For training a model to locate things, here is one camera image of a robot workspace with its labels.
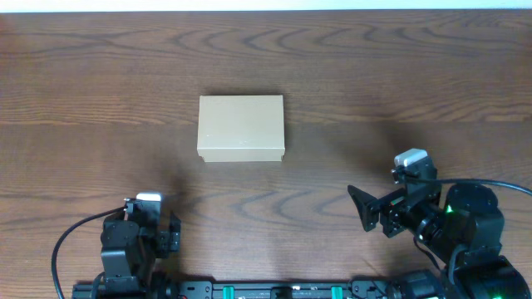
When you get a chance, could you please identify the black aluminium mounting rail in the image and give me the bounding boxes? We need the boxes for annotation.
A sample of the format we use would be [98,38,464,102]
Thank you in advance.
[71,280,405,299]

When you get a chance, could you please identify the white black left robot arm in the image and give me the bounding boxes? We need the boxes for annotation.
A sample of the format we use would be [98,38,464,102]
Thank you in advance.
[91,199,181,298]

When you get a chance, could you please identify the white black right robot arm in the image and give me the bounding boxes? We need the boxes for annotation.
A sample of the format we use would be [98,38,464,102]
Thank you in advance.
[347,157,531,299]

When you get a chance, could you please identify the brown cardboard box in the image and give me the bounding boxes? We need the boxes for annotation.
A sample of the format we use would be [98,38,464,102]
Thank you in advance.
[197,95,285,163]

